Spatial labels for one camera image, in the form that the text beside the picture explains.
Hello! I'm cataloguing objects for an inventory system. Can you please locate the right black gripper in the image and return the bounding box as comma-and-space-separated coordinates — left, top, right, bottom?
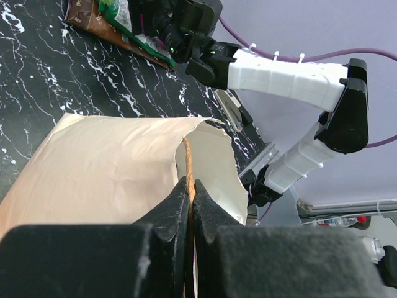
135, 1, 223, 64

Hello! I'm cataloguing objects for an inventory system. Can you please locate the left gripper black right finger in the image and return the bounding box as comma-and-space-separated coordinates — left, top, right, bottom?
194, 181, 396, 297

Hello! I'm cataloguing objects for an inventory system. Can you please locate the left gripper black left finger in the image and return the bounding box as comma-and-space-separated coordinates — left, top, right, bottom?
1, 178, 189, 297

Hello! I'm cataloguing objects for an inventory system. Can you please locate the green snack bag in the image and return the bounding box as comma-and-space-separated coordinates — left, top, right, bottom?
97, 1, 174, 67

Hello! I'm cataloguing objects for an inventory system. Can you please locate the brown kettle chips bag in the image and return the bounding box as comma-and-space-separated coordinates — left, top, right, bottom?
65, 1, 175, 70

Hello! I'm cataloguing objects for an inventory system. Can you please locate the brown paper bag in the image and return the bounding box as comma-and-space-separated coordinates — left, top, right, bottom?
1, 114, 248, 297

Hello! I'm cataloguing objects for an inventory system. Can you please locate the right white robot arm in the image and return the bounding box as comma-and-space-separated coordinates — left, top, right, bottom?
127, 1, 369, 206

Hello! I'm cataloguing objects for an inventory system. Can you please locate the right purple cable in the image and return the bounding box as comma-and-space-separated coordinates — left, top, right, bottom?
218, 15, 397, 150

